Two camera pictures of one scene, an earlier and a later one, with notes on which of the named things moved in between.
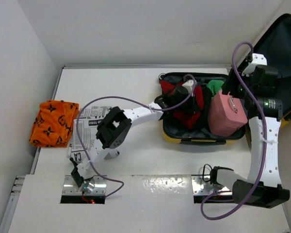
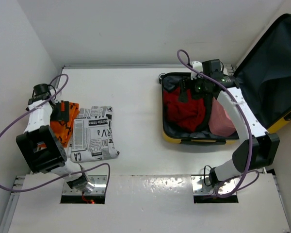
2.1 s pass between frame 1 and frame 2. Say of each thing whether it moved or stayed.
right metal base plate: stayed
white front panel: stayed
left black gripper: moved
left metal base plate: stayed
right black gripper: moved
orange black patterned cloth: stayed
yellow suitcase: stayed
